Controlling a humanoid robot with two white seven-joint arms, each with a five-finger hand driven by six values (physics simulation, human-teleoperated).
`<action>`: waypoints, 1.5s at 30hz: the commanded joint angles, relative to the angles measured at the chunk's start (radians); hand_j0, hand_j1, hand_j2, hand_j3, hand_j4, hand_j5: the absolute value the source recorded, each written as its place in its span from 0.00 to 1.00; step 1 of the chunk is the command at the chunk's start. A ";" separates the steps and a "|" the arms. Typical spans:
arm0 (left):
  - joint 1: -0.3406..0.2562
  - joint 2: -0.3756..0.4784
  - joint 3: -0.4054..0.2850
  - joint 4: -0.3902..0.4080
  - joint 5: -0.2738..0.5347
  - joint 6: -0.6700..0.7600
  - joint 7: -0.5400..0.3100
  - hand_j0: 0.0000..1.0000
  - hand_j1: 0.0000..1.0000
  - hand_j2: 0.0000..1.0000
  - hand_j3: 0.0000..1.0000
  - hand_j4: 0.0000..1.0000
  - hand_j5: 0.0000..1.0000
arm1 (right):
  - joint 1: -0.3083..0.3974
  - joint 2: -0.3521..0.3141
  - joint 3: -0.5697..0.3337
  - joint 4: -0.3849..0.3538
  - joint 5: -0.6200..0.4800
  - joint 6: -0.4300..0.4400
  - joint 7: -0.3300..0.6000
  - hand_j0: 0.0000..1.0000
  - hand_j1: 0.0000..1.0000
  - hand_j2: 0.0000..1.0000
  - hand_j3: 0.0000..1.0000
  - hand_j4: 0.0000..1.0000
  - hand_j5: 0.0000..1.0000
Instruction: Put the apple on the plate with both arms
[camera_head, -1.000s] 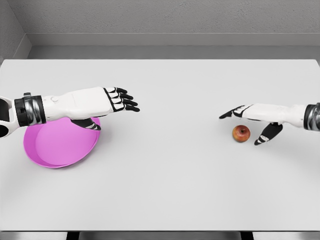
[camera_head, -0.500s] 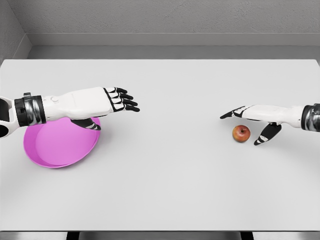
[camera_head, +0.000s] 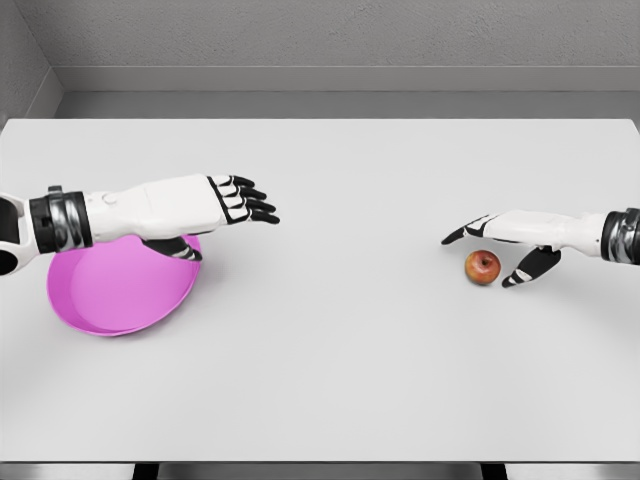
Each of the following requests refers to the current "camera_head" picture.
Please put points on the red apple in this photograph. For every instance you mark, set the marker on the red apple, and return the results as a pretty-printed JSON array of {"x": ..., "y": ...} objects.
[{"x": 482, "y": 267}]

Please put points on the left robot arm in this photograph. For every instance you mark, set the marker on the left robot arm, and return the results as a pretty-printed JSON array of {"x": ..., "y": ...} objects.
[{"x": 65, "y": 222}]

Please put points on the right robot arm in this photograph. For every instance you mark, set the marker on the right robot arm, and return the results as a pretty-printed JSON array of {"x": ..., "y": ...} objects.
[{"x": 607, "y": 235}]

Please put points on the pink plate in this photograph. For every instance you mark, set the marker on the pink plate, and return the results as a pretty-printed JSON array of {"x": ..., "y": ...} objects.
[{"x": 120, "y": 290}]

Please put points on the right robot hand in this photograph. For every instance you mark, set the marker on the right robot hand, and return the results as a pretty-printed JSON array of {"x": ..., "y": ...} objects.
[{"x": 520, "y": 226}]

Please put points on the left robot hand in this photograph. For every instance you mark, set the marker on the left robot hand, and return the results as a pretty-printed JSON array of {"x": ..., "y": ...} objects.
[{"x": 180, "y": 205}]

